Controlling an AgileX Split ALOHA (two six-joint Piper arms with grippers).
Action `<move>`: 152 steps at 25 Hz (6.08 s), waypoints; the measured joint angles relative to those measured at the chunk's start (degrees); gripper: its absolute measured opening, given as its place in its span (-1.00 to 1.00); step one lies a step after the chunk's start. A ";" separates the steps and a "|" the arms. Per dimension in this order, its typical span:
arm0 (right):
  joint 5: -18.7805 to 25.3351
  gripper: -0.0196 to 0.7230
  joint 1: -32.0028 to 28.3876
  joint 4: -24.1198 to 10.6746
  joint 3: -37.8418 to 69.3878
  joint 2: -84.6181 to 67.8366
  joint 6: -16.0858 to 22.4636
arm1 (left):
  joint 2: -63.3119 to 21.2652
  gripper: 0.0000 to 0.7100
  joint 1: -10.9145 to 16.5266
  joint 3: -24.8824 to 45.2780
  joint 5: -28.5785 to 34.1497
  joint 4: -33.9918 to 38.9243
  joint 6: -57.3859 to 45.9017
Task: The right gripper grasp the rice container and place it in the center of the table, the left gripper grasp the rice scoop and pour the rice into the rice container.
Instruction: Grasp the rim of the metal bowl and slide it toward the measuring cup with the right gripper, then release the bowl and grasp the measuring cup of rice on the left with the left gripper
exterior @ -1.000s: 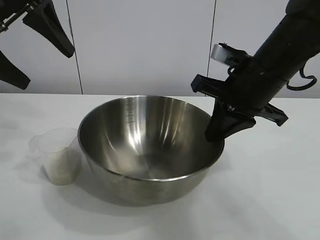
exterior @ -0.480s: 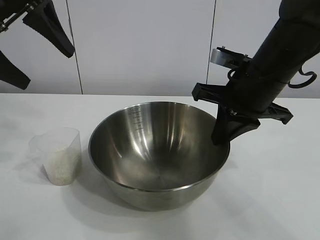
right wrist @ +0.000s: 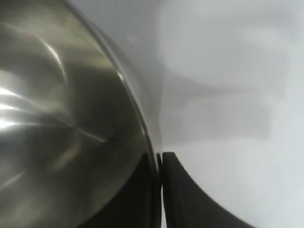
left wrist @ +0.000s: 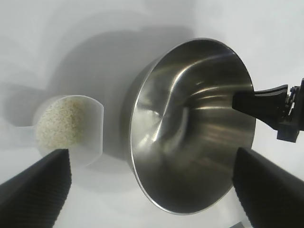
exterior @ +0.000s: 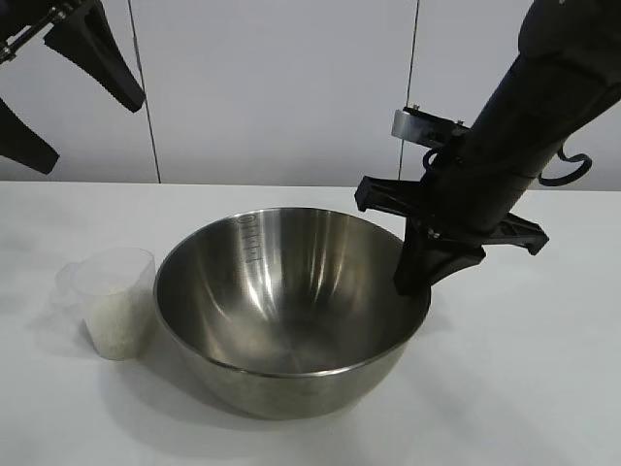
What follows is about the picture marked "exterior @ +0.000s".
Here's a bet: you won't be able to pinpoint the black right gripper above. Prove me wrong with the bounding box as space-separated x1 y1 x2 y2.
353 145 550 297

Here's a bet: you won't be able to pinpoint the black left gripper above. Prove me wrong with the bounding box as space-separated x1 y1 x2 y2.
0 0 146 175

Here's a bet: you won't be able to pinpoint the stainless steel mixing bowl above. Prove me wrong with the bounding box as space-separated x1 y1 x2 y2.
153 207 433 419

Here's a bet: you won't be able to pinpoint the clear plastic measuring cup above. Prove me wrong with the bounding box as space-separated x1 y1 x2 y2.
56 247 157 361

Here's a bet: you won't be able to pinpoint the white rice grains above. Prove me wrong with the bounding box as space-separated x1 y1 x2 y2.
84 281 154 360

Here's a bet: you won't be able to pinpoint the black camera cable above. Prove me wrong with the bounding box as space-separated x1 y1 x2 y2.
422 147 460 172

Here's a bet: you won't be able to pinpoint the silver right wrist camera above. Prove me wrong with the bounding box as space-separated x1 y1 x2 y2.
390 107 471 147

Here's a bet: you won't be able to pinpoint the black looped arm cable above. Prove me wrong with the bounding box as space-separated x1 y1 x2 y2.
538 140 593 188

